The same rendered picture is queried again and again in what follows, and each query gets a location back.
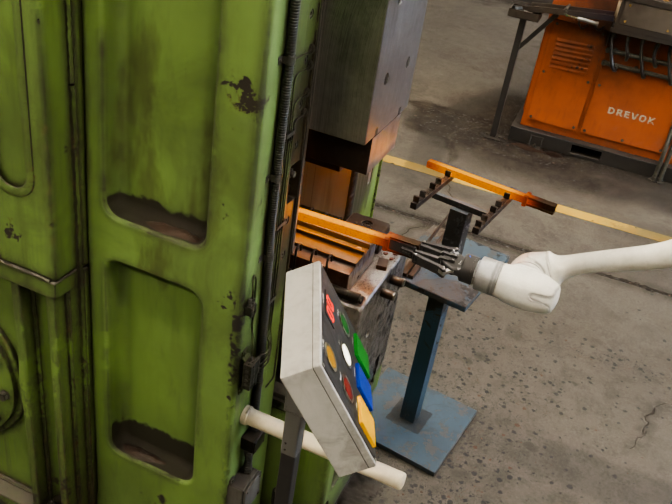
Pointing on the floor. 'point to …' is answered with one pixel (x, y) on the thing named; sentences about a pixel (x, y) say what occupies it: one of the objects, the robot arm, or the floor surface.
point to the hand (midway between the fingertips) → (403, 245)
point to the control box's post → (294, 428)
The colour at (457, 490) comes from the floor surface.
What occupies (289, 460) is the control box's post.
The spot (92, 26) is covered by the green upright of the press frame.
